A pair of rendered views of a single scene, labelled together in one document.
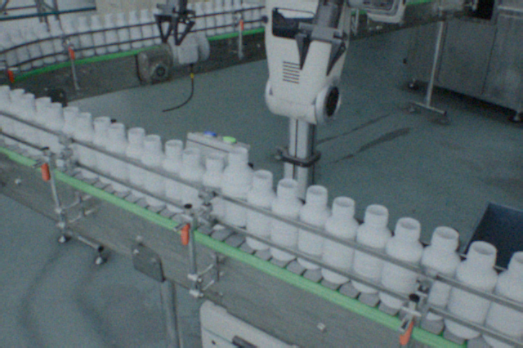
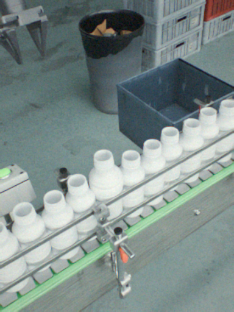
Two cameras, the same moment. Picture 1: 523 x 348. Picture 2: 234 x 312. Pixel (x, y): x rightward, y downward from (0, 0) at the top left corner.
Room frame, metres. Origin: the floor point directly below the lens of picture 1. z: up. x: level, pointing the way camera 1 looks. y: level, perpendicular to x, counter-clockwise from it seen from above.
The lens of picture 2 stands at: (0.65, 0.54, 1.68)
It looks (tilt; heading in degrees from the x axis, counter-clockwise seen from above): 42 degrees down; 293
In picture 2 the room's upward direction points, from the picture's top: 4 degrees counter-clockwise
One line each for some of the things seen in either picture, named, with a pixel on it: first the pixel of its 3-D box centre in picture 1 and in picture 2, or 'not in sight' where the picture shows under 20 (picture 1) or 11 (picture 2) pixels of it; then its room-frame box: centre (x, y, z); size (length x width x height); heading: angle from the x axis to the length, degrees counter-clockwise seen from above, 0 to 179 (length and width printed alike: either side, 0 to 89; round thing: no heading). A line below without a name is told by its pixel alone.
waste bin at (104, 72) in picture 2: not in sight; (114, 65); (1.58, -1.78, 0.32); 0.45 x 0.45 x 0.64
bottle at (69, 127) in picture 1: (77, 139); not in sight; (1.17, 0.48, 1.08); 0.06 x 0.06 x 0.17
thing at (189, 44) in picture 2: not in sight; (163, 44); (1.42, -2.62, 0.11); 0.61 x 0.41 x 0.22; 62
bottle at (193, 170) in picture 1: (194, 185); (60, 224); (0.94, 0.15, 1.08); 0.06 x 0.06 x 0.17
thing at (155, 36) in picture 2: not in sight; (164, 19); (1.42, -2.62, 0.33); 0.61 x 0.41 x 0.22; 62
